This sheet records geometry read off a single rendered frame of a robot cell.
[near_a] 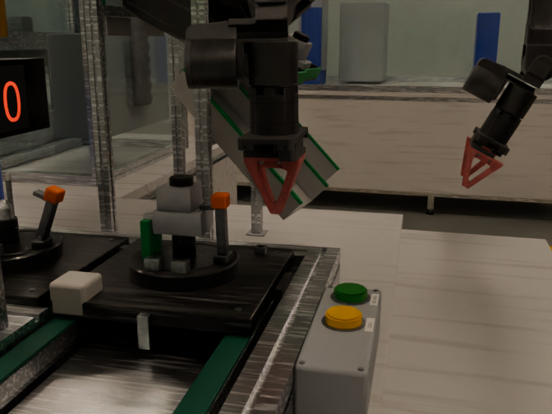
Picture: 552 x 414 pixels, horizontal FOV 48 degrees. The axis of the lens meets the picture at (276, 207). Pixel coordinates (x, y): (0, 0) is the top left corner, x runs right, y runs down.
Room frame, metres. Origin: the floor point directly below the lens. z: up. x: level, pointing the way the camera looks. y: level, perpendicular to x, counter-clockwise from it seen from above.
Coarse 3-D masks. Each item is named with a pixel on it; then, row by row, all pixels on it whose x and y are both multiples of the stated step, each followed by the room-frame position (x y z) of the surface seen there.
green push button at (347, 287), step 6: (336, 288) 0.70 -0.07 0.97; (342, 288) 0.70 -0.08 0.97; (348, 288) 0.70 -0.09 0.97; (354, 288) 0.70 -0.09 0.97; (360, 288) 0.70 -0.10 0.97; (336, 294) 0.69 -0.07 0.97; (342, 294) 0.68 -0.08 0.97; (348, 294) 0.68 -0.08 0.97; (354, 294) 0.68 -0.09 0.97; (360, 294) 0.68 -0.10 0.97; (366, 294) 0.69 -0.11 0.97; (342, 300) 0.68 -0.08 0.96; (348, 300) 0.68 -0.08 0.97; (354, 300) 0.68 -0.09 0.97; (360, 300) 0.68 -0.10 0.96
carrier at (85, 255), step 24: (0, 216) 0.81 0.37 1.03; (0, 240) 0.80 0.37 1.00; (24, 240) 0.83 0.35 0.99; (48, 240) 0.80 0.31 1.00; (72, 240) 0.89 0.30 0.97; (96, 240) 0.89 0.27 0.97; (120, 240) 0.89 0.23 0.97; (24, 264) 0.76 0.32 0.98; (48, 264) 0.78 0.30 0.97; (72, 264) 0.78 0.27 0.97; (96, 264) 0.81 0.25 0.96; (24, 288) 0.70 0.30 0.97; (48, 288) 0.70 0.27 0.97
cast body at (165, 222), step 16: (176, 176) 0.76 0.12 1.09; (160, 192) 0.74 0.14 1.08; (176, 192) 0.74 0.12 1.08; (192, 192) 0.74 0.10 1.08; (160, 208) 0.74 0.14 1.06; (176, 208) 0.74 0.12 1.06; (192, 208) 0.74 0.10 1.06; (160, 224) 0.74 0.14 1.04; (176, 224) 0.74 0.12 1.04; (192, 224) 0.73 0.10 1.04; (208, 224) 0.75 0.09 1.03
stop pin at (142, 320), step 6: (144, 312) 0.64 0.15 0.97; (138, 318) 0.63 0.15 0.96; (144, 318) 0.63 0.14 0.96; (150, 318) 0.64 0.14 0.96; (138, 324) 0.63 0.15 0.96; (144, 324) 0.63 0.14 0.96; (150, 324) 0.63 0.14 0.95; (138, 330) 0.63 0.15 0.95; (144, 330) 0.63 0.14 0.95; (150, 330) 0.63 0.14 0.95; (138, 336) 0.63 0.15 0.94; (144, 336) 0.63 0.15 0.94; (150, 336) 0.63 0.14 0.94; (138, 342) 0.63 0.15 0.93; (144, 342) 0.63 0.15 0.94; (150, 342) 0.63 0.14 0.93; (144, 348) 0.63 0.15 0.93; (150, 348) 0.63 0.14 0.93
